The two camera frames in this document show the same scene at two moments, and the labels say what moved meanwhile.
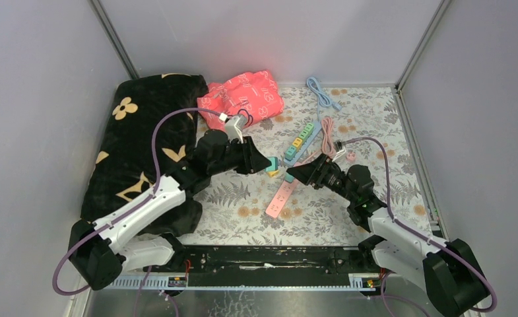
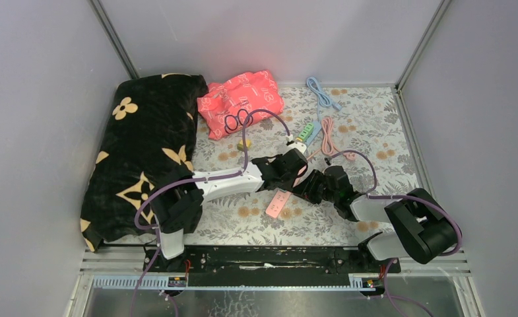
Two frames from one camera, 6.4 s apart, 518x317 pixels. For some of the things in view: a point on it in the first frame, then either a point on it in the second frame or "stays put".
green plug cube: [304, 135] stays put
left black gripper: [252, 160] to [288, 185]
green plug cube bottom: [309, 127] stays put
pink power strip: [281, 199] stays put
